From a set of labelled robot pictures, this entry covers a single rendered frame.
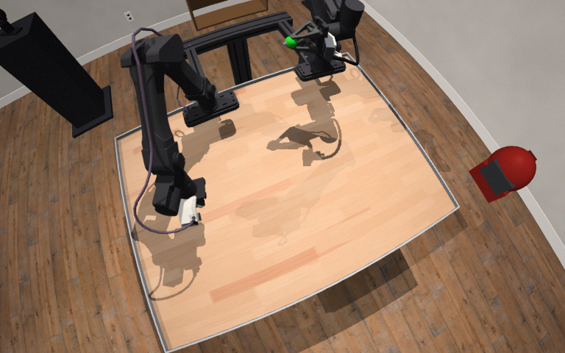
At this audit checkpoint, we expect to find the green ball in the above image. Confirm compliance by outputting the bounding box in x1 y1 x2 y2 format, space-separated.
285 36 297 49

